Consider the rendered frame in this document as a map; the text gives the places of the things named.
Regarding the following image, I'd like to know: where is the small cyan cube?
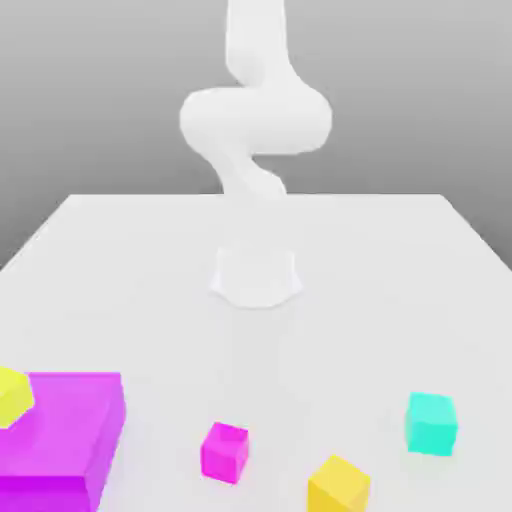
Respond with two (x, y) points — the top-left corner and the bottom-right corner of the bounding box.
(404, 391), (459, 458)

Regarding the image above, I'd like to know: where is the small golden yellow cube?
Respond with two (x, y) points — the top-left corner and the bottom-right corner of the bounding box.
(306, 454), (372, 512)

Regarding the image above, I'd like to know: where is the large magenta box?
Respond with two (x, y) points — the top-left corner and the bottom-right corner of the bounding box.
(0, 371), (128, 512)

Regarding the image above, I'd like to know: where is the small lemon yellow cube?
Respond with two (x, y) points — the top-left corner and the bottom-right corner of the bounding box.
(0, 365), (36, 430)

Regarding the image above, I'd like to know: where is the small magenta cube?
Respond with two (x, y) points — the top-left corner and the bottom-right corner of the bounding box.
(199, 421), (250, 486)

